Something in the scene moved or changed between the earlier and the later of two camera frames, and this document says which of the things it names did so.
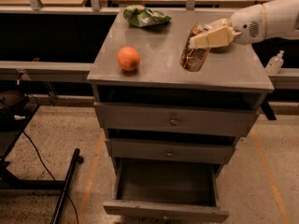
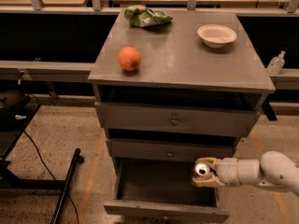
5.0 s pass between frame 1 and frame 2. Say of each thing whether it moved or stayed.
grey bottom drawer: stayed
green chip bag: stayed
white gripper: moved
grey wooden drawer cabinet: stayed
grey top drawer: stayed
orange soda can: moved
